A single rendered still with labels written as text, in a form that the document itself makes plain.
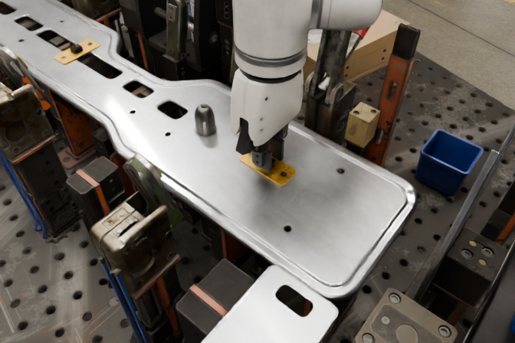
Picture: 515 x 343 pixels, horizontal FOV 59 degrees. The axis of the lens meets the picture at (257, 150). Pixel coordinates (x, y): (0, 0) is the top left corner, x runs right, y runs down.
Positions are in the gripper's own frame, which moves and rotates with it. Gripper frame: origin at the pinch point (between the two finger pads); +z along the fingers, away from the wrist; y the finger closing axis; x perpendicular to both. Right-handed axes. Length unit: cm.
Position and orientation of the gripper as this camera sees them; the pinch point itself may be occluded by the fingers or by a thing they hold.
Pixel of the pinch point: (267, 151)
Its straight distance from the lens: 65.6
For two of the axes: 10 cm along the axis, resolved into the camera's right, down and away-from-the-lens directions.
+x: 7.7, 4.6, -4.4
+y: -6.4, 5.5, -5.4
